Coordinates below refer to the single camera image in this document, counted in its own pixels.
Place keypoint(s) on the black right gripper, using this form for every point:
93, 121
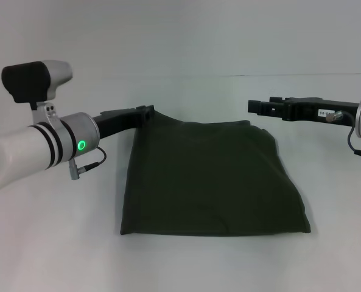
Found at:
302, 109

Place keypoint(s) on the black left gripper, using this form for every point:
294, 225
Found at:
119, 120

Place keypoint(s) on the dark green FREE t-shirt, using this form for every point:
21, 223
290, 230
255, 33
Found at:
210, 182

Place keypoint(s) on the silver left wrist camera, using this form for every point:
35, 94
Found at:
34, 79

